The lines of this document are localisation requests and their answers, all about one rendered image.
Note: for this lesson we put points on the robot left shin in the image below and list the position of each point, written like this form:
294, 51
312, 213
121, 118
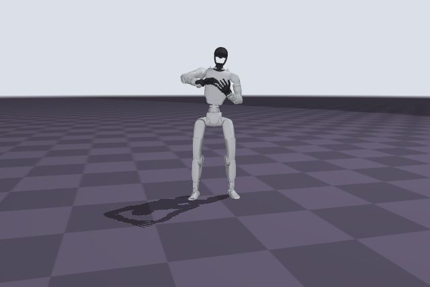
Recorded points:
231, 174

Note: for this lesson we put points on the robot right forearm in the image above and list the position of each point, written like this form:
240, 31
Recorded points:
191, 80

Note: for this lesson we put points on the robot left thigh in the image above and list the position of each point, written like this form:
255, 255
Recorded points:
229, 139

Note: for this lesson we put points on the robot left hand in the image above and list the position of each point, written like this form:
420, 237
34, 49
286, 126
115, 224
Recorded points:
225, 88

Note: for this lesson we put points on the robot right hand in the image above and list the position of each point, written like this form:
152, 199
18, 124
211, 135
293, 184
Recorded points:
207, 81

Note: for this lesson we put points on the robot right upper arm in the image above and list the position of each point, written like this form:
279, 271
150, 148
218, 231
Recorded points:
199, 73

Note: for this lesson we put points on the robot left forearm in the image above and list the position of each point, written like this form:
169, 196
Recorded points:
235, 98

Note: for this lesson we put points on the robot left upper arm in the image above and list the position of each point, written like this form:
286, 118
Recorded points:
237, 85

